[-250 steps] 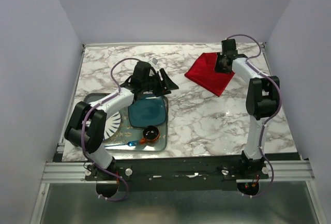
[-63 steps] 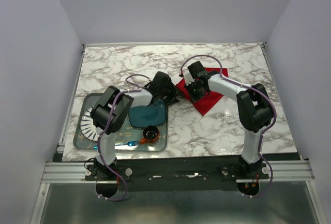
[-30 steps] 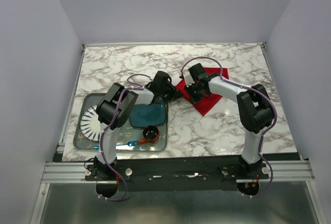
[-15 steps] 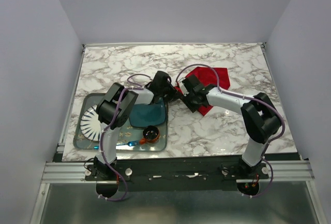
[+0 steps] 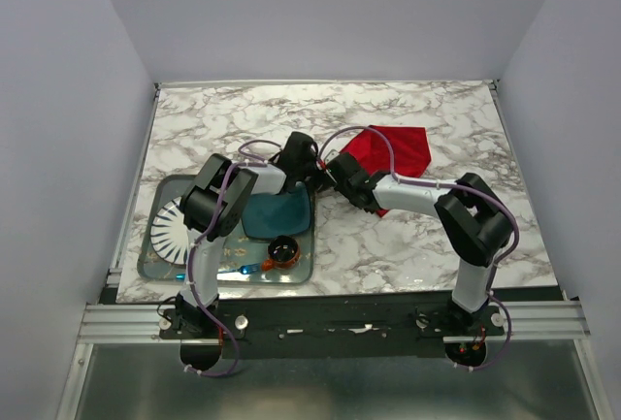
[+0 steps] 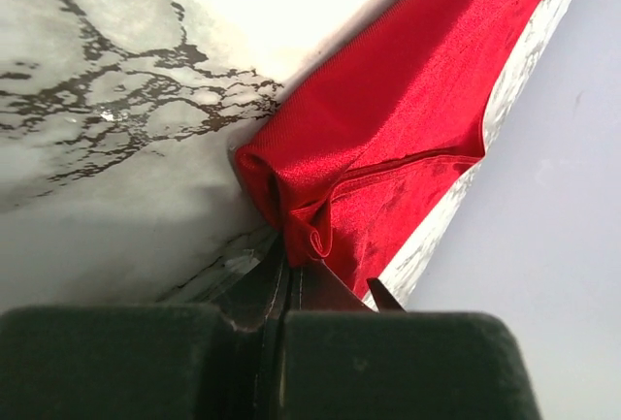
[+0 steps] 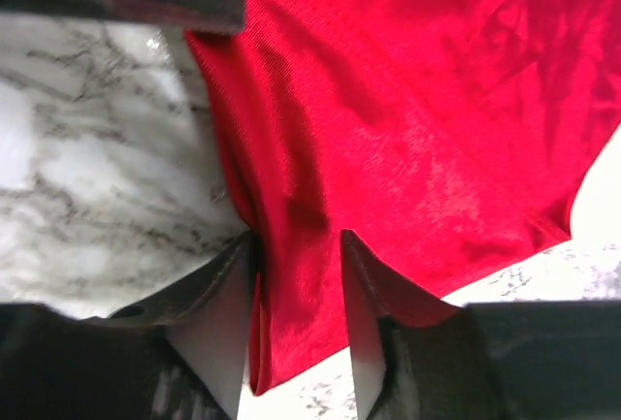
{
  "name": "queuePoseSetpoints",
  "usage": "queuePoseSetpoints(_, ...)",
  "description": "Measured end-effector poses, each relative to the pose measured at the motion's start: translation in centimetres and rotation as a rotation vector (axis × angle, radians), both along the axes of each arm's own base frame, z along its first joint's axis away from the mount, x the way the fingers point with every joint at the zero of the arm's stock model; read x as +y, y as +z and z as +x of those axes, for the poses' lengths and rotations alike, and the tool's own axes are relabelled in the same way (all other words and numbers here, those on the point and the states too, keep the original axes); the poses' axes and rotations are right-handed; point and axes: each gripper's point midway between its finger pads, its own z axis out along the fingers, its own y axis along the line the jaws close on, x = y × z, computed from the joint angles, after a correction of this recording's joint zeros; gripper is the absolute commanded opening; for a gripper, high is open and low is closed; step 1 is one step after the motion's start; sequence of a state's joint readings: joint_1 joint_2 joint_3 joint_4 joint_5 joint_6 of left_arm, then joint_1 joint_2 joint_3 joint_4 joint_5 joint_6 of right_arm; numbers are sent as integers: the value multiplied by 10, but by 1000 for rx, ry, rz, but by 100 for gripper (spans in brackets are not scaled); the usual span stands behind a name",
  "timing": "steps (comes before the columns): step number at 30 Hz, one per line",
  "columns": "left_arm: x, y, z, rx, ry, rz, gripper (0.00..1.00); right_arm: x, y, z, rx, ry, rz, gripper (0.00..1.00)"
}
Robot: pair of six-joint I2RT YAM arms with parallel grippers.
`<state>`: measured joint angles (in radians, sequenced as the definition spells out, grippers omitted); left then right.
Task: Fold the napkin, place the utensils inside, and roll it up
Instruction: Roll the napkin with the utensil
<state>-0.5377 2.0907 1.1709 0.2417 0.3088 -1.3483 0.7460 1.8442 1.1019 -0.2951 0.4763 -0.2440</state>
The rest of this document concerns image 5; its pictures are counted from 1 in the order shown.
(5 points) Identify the red cloth napkin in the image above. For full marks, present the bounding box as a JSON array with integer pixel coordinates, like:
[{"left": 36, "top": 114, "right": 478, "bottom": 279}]
[{"left": 338, "top": 124, "right": 433, "bottom": 220}]

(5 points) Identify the blue handled utensil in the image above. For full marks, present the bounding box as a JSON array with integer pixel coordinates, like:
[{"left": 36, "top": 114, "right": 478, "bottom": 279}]
[{"left": 192, "top": 263, "right": 263, "bottom": 281}]

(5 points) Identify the glass rectangular tray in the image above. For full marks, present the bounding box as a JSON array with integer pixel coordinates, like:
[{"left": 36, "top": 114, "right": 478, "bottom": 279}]
[{"left": 137, "top": 175, "right": 315, "bottom": 284}]

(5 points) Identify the brown ceramic cup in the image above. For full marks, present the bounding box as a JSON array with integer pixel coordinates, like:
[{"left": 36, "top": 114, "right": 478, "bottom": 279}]
[{"left": 261, "top": 236, "right": 301, "bottom": 272}]

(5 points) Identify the aluminium frame rail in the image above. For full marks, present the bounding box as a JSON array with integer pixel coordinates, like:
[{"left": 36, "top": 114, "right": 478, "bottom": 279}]
[{"left": 78, "top": 301, "right": 591, "bottom": 344}]

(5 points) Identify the black mounting base plate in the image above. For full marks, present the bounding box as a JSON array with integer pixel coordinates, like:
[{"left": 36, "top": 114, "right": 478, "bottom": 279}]
[{"left": 159, "top": 291, "right": 505, "bottom": 360}]

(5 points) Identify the white blue striped plate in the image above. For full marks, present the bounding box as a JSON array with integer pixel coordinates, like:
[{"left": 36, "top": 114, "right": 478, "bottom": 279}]
[{"left": 149, "top": 197, "right": 189, "bottom": 267}]

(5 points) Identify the teal square plate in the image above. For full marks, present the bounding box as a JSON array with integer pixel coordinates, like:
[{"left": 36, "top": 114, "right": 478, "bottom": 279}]
[{"left": 242, "top": 184, "right": 311, "bottom": 240}]

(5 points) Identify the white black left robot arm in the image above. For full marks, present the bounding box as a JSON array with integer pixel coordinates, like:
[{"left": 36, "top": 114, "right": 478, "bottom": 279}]
[{"left": 175, "top": 132, "right": 320, "bottom": 338}]

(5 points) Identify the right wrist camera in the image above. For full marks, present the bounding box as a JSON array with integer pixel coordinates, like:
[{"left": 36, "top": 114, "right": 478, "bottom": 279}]
[{"left": 327, "top": 152, "right": 370, "bottom": 186}]

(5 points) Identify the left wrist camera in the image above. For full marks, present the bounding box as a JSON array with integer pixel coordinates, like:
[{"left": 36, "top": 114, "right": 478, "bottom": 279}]
[{"left": 323, "top": 149, "right": 340, "bottom": 163}]

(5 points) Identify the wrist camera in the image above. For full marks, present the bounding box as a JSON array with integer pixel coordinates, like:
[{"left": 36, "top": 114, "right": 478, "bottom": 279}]
[
  {"left": 323, "top": 149, "right": 340, "bottom": 163},
  {"left": 327, "top": 152, "right": 370, "bottom": 186}
]

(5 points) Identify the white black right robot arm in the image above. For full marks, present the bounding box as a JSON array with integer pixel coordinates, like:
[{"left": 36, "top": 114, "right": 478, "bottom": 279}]
[{"left": 327, "top": 164, "right": 519, "bottom": 335}]

